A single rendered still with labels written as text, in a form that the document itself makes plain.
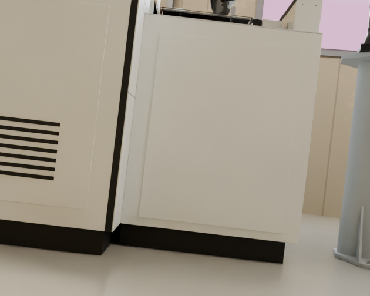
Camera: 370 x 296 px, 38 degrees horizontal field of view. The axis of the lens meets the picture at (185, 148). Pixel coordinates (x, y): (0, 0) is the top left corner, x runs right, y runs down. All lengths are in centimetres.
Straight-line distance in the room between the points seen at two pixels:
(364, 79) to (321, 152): 169
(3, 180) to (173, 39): 74
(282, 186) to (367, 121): 53
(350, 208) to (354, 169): 16
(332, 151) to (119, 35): 248
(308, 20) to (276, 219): 72
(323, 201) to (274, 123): 209
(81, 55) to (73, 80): 8
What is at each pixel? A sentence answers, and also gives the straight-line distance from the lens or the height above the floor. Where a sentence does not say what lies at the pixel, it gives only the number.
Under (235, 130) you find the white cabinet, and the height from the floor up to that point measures 45.
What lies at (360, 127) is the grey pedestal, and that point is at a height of 53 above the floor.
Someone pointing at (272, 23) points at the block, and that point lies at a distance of 218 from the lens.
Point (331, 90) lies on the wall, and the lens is 395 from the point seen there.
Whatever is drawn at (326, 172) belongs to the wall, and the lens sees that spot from 391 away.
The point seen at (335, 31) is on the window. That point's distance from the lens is 400.
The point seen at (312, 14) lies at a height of 90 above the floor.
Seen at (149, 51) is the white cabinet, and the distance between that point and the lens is 189.
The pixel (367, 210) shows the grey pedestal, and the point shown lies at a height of 20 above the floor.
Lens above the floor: 37
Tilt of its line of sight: level
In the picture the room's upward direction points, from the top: 7 degrees clockwise
